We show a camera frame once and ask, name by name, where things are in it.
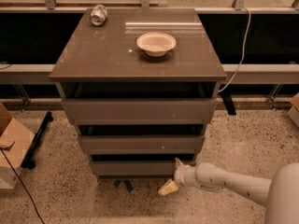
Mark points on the grey middle drawer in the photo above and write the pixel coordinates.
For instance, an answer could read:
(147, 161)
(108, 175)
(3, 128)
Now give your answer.
(141, 144)

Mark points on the crushed metal can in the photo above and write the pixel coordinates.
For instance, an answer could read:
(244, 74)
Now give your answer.
(98, 15)

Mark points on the cardboard box right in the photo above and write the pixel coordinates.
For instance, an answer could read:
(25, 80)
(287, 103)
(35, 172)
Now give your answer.
(293, 113)

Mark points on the grey bottom drawer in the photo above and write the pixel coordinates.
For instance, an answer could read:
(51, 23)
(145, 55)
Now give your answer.
(109, 168)

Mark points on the cardboard box left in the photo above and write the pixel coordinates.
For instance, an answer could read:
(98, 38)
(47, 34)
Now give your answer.
(15, 140)

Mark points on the black bracket behind cabinet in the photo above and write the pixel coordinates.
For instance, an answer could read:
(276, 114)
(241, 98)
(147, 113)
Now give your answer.
(228, 102)

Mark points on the black bar on floor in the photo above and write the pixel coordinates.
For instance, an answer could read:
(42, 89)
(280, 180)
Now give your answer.
(28, 161)

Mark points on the cardboard box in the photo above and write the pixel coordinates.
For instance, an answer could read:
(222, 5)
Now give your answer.
(15, 140)
(293, 113)

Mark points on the grey drawer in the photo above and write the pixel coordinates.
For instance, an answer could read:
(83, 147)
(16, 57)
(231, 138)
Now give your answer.
(141, 144)
(131, 112)
(109, 168)

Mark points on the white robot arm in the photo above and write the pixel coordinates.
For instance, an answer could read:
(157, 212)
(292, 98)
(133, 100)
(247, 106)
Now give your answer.
(279, 195)

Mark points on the grey top drawer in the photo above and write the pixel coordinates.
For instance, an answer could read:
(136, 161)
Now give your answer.
(131, 112)

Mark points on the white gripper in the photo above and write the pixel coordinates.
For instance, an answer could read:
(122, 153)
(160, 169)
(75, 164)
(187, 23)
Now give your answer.
(181, 174)

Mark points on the grey drawer cabinet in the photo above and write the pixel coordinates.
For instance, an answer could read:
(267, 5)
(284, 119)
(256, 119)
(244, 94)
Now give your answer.
(106, 63)

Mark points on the white paper bowl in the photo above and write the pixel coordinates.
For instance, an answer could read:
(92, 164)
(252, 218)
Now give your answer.
(156, 44)

